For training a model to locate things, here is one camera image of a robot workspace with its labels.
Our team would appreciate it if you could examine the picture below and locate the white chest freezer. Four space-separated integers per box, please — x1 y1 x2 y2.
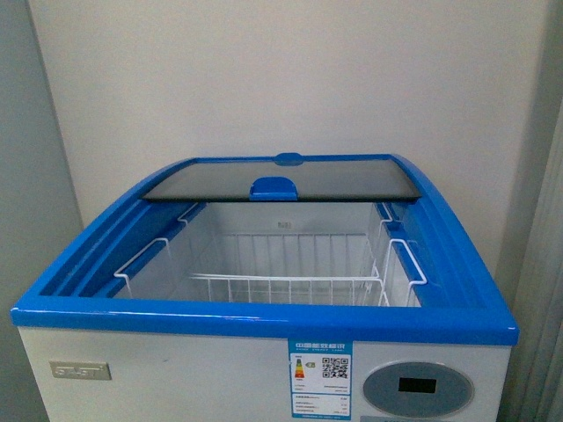
11 153 519 421

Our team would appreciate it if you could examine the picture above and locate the grey instruction sticker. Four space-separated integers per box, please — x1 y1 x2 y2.
359 415 442 422

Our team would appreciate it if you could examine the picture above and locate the oval temperature control panel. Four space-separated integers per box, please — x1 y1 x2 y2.
362 361 473 418

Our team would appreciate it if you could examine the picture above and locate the glass sliding freezer lid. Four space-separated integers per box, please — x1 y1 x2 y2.
143 159 421 202

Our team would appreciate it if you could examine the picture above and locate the blue energy label sticker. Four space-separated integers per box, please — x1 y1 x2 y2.
288 339 353 421

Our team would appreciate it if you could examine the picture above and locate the silver brand logo plate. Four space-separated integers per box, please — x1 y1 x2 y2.
49 360 112 381

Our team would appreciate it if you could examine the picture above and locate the white wire freezer basket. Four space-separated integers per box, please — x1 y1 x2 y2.
114 202 428 307

